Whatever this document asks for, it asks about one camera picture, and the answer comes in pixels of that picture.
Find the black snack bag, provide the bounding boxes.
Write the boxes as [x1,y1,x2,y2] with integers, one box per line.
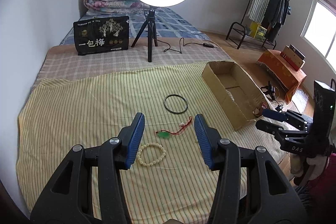
[73,15,130,56]

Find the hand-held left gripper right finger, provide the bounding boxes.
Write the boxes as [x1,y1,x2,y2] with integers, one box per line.
[194,114,307,224]

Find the black cable with controller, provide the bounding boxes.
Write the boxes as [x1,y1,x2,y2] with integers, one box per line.
[157,37,219,53]

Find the tan gift box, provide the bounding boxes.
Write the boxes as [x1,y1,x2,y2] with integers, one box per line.
[280,46,306,71]

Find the orange cloth covered table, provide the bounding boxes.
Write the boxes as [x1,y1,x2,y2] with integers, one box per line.
[257,49,307,104]

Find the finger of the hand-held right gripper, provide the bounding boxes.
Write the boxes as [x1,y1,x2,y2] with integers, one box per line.
[262,109,313,131]
[256,120,308,141]

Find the dark hanging clothes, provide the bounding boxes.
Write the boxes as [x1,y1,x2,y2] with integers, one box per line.
[265,0,290,42]

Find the cardboard box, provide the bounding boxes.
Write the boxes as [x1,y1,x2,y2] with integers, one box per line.
[202,61,271,132]

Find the person's right forearm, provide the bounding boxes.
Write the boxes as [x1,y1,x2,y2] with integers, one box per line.
[306,145,336,169]

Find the person's maroon clothing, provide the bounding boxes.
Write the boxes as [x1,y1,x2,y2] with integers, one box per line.
[306,161,336,224]

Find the blue patterned bed sheet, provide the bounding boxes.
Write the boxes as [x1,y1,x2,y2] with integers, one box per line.
[60,7,210,46]

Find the yellow striped cloth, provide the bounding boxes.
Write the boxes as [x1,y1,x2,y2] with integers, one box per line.
[17,61,286,224]

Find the small black floor tripod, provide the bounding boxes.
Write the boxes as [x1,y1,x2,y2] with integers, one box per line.
[260,81,277,101]

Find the yellow crate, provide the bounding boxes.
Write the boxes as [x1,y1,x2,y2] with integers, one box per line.
[249,21,268,41]

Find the plaid blanket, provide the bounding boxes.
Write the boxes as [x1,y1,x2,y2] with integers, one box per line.
[34,43,231,83]

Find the black bangle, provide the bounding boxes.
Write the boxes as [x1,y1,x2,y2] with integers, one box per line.
[164,94,188,114]

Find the dark long box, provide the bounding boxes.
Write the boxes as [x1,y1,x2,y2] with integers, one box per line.
[289,44,306,60]

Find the cream bead bracelet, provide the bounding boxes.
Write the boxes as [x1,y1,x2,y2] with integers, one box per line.
[136,143,167,167]

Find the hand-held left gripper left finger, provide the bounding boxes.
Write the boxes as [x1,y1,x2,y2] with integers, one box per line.
[30,112,146,224]

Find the green pendant with red cord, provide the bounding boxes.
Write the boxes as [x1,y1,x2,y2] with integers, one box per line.
[157,116,193,139]

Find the window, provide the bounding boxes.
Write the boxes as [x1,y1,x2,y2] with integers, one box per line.
[299,0,336,67]

